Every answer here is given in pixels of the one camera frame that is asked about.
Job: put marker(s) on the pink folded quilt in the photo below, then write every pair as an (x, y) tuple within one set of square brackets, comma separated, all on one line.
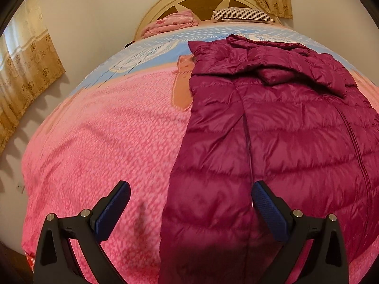
[(171, 22)]

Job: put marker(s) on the magenta quilted down jacket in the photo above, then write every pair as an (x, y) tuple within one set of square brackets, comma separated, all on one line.
[(281, 124)]

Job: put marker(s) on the cream wooden headboard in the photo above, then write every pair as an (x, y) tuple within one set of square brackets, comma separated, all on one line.
[(201, 4)]

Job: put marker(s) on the white wall socket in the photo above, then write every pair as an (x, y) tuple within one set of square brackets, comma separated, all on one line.
[(20, 187)]

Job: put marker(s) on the striped pillow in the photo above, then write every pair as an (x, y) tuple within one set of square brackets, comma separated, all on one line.
[(242, 13)]

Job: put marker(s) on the pink and blue printed bedspread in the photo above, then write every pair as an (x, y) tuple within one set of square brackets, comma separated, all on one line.
[(103, 124)]

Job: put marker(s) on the red plaid sheet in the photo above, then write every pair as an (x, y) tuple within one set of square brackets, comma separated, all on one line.
[(30, 261)]

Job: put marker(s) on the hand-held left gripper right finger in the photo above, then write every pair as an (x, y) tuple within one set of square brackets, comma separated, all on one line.
[(269, 210)]

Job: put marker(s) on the pink bed sheet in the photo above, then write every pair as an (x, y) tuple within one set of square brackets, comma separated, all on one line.
[(207, 23)]

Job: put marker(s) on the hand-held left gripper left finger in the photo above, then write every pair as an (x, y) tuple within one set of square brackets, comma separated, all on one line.
[(111, 210)]

